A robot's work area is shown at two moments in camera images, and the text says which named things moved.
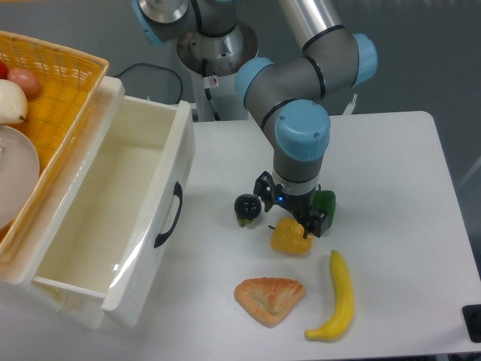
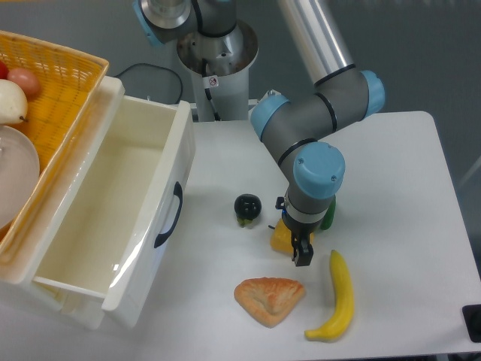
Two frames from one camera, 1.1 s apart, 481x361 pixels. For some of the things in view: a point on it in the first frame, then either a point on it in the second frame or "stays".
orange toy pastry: x=269 y=299 stays
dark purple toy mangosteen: x=247 y=207 stays
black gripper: x=312 y=221 → x=299 y=231
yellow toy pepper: x=288 y=236 stays
